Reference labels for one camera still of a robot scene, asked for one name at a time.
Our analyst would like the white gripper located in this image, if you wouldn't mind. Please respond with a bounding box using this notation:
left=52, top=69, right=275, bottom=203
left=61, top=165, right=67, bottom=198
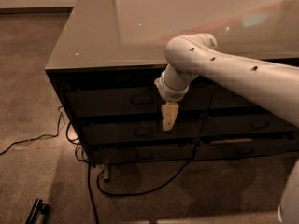
left=154, top=64, right=197, bottom=131

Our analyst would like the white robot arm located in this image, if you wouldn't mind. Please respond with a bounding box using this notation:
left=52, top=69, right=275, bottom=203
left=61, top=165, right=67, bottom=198
left=155, top=33, right=299, bottom=131

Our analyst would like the dark cabinet with glossy top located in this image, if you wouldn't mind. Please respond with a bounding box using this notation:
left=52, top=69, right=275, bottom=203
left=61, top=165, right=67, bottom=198
left=46, top=0, right=298, bottom=165

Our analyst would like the metal cabinet leg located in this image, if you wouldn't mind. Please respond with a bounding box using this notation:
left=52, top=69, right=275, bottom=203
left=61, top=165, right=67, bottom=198
left=103, top=164, right=110, bottom=182

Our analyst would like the black metal bar on floor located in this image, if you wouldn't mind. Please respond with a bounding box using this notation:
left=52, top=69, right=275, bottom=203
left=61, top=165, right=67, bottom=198
left=25, top=199, right=50, bottom=224

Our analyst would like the thick black floor cable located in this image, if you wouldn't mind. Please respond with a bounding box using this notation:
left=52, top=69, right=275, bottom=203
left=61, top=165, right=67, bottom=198
left=87, top=143, right=199, bottom=224

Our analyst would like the thin black floor cable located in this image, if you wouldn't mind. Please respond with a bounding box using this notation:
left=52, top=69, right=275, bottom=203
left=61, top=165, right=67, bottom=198
left=0, top=105, right=65, bottom=157

